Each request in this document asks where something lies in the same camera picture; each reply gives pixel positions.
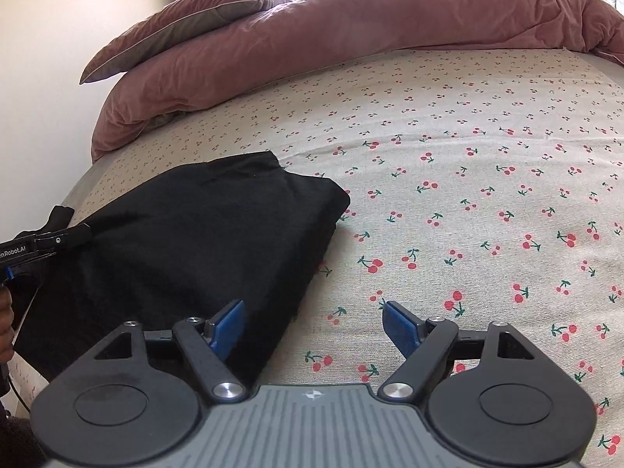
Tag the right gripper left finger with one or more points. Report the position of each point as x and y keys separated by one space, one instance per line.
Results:
x=205 y=346

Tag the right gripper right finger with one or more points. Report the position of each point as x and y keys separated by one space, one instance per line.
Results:
x=426 y=346

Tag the black pants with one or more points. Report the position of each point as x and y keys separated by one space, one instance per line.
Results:
x=186 y=243

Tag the person left hand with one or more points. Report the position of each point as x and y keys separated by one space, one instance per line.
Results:
x=6 y=330

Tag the cherry print bed sheet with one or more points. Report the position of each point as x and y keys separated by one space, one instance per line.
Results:
x=482 y=185

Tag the pink grey pillow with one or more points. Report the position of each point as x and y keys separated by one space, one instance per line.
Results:
x=176 y=23

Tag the pink duvet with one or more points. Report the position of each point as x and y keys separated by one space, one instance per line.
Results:
x=307 y=35

